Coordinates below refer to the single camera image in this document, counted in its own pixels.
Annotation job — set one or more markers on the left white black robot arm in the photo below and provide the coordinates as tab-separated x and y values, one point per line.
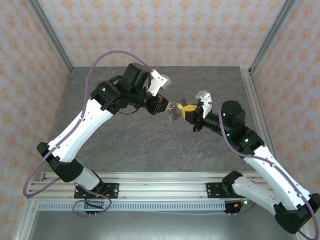
75	135

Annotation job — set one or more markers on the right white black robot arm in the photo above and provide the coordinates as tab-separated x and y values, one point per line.
270	175

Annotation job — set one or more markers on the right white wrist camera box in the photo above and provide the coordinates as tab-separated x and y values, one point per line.
206	102

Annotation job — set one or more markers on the aluminium side rail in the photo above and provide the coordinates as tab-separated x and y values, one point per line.
250	85

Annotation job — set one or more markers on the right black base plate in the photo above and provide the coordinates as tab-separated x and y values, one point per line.
213	191

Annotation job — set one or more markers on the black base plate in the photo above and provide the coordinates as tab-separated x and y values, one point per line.
112	190
213	191

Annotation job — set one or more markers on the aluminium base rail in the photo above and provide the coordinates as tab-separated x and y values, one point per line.
162	190

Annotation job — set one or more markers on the aluminium upright post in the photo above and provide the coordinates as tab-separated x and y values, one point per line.
50	35
272	35

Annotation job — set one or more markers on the black electronics bracket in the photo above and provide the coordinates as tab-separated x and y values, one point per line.
230	210

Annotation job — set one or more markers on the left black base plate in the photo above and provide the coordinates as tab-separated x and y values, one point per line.
112	190

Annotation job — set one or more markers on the aluminium frame leg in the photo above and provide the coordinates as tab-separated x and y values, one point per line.
25	225

